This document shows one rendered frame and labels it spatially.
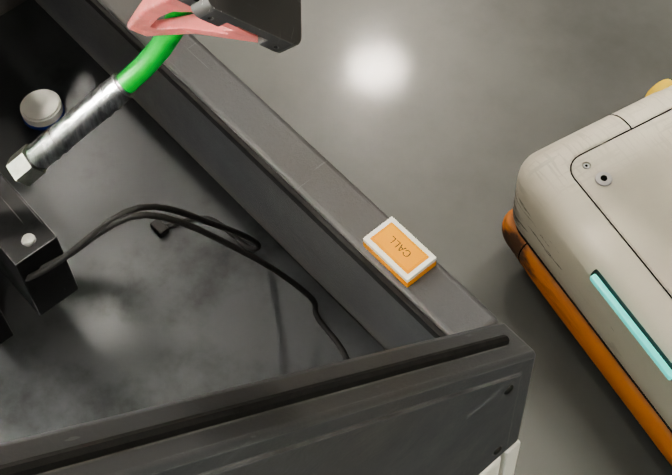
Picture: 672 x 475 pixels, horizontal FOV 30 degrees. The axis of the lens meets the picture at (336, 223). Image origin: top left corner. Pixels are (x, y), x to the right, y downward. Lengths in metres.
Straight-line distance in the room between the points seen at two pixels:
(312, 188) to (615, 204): 0.88
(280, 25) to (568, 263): 1.21
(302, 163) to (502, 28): 1.39
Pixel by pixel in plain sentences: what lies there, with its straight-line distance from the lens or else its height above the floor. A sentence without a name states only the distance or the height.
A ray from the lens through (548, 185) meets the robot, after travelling 1.82.
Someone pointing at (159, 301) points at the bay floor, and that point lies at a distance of 1.09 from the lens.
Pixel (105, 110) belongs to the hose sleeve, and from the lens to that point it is 0.76.
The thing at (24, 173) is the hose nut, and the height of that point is 1.14.
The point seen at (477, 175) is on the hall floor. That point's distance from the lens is 2.15.
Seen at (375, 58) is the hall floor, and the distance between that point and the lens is 2.31.
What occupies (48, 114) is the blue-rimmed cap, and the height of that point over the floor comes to 0.84.
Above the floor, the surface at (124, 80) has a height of 1.19.
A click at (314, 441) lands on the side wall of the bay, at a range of 0.71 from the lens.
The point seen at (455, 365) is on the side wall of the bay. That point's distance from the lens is 0.83.
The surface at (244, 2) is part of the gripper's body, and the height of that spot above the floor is 1.29.
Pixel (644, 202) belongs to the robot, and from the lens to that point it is 1.82.
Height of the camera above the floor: 1.77
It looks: 57 degrees down
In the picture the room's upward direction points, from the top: 4 degrees counter-clockwise
